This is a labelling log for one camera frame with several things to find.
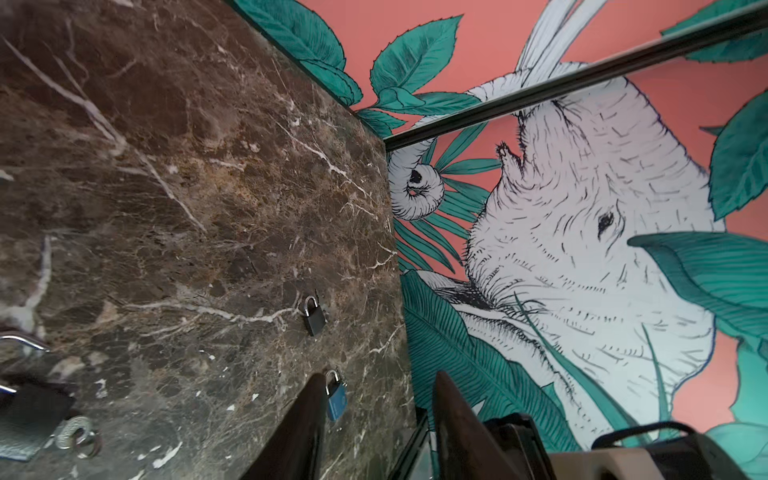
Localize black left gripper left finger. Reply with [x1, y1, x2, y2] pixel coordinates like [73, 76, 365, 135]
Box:
[241, 373, 327, 479]

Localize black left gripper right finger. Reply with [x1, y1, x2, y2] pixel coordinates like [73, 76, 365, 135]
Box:
[432, 371, 524, 479]

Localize dark brown padlock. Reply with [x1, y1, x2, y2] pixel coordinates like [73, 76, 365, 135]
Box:
[303, 295, 327, 337]

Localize large blue padlock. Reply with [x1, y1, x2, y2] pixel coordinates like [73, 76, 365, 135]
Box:
[0, 329, 103, 463]

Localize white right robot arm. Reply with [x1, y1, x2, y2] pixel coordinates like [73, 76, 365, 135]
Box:
[484, 413, 748, 479]

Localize black right corner post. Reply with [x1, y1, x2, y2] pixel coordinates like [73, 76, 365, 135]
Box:
[384, 1, 767, 152]

